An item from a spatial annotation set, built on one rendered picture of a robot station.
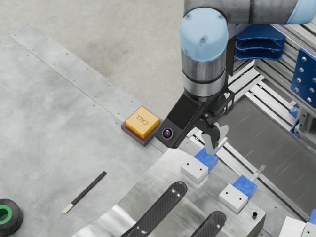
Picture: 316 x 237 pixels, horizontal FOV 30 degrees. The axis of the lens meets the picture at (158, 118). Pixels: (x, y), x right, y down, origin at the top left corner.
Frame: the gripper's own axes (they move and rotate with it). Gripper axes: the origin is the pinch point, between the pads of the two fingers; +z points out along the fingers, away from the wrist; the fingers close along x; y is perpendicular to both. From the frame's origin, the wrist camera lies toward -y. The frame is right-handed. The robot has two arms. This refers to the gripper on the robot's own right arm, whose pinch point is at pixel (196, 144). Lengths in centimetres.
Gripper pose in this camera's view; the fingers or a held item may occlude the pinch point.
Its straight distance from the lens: 121.2
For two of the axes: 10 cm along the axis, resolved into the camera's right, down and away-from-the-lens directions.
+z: 0.6, 5.3, 8.5
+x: -7.4, -5.4, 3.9
